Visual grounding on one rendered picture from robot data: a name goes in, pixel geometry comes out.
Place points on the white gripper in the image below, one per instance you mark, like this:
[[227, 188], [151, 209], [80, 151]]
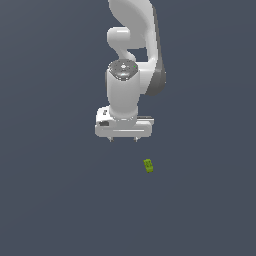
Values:
[[123, 127]]

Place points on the small green block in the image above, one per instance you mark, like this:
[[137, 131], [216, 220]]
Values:
[[148, 165]]

